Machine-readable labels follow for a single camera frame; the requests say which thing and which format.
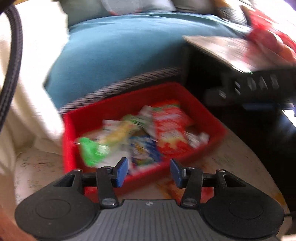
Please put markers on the red plastic bag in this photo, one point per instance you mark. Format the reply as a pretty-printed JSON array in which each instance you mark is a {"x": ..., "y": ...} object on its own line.
[{"x": 277, "y": 46}]

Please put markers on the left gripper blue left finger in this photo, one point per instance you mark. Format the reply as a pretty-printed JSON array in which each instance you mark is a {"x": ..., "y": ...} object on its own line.
[{"x": 120, "y": 171}]

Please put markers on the grey coffee table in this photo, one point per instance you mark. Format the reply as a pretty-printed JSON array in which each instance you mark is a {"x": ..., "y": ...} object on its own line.
[{"x": 239, "y": 54}]

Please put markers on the red green snack packet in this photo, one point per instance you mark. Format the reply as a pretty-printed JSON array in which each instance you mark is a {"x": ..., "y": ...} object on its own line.
[{"x": 170, "y": 123}]

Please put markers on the cream white blanket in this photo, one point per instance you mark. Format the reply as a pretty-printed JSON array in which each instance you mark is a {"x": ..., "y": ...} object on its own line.
[{"x": 33, "y": 116}]

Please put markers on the blue white packet in box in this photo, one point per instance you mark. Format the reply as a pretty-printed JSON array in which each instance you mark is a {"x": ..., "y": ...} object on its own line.
[{"x": 143, "y": 151}]

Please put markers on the teal sofa cushion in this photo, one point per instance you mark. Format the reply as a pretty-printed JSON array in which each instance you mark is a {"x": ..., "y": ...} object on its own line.
[{"x": 107, "y": 55}]

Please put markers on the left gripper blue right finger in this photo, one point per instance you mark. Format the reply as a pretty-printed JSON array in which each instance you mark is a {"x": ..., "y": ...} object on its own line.
[{"x": 178, "y": 173}]

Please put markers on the green bamboo shoot packet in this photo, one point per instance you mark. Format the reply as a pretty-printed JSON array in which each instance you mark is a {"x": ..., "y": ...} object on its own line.
[{"x": 94, "y": 152}]

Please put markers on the red cardboard box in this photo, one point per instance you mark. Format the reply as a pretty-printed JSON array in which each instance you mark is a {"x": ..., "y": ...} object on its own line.
[{"x": 149, "y": 126}]

